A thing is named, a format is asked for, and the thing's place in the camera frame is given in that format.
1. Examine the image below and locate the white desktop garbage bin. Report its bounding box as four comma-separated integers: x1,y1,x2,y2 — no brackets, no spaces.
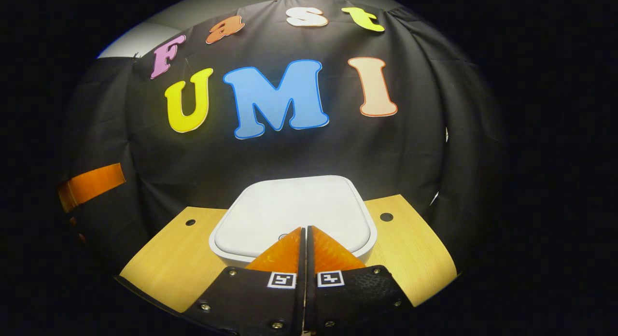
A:
209,175,378,269

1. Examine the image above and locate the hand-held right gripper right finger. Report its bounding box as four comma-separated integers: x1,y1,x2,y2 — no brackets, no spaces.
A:
307,225,417,336

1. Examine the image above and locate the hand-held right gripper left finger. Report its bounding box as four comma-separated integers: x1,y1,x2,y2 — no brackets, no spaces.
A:
181,226,307,336

